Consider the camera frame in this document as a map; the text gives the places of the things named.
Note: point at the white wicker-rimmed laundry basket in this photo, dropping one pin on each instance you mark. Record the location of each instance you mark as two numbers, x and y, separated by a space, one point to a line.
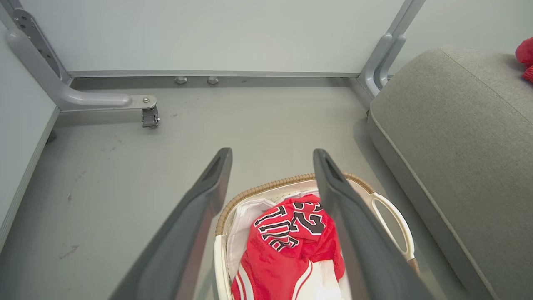
391 216

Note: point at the grey fabric sofa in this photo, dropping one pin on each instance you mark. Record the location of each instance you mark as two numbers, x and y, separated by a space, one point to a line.
462 154

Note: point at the grey partition foot stud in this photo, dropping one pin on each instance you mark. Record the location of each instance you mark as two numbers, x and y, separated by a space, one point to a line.
212 80
180 79

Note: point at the grey partition leg with caster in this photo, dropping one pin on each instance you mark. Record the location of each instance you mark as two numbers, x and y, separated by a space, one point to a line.
66 89

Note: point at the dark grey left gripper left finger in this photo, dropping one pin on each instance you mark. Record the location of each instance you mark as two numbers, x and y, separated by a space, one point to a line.
179 246

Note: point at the red basketball jersey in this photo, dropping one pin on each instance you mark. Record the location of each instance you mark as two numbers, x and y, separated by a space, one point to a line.
287 246

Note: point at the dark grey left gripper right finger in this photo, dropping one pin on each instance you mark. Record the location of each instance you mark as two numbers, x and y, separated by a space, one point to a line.
362 246

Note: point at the red plush toy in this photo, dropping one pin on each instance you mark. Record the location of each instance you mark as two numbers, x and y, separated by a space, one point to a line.
526 56

